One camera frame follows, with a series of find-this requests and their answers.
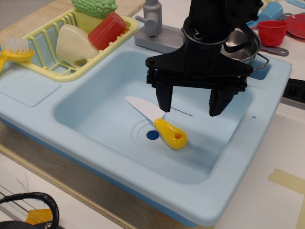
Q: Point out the red cup with handle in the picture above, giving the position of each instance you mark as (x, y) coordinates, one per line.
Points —
(272, 32)

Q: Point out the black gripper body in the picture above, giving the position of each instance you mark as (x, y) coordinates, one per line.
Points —
(191, 66)

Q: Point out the yellow handled toy knife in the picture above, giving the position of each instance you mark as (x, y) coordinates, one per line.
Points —
(173, 136)

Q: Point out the cream plastic dish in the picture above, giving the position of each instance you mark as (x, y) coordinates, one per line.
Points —
(73, 45)

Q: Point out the black bracket at right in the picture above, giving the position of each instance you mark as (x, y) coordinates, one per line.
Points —
(295, 90)

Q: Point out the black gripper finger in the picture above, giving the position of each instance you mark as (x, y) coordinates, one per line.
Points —
(219, 100)
(164, 96)

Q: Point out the beige masking tape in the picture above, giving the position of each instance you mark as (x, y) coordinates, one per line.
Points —
(288, 181)

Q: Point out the grey toy faucet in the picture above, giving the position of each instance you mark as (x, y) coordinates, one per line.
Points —
(154, 35)

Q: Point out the yellow dish brush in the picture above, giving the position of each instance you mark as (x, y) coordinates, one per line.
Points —
(15, 50)

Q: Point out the light blue toy sink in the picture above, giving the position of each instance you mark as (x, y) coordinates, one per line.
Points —
(89, 122)

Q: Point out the red plastic plate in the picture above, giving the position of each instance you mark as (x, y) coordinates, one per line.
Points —
(296, 25)

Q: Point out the orange tape piece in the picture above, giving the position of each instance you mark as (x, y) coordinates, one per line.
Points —
(38, 216)

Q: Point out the stainless steel pot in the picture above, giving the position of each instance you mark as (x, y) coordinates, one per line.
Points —
(241, 47)

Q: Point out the yellow dish rack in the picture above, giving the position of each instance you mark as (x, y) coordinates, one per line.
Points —
(43, 41)

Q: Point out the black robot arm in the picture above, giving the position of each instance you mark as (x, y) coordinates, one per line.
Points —
(212, 25)

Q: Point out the red plastic cup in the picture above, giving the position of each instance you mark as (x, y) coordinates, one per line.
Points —
(107, 31)

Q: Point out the blue plastic cup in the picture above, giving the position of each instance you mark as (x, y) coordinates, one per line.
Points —
(272, 11)

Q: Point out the green toy vegetable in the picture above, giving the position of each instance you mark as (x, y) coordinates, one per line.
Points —
(99, 9)

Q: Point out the grey toy utensil handle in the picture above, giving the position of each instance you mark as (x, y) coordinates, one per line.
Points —
(276, 50)

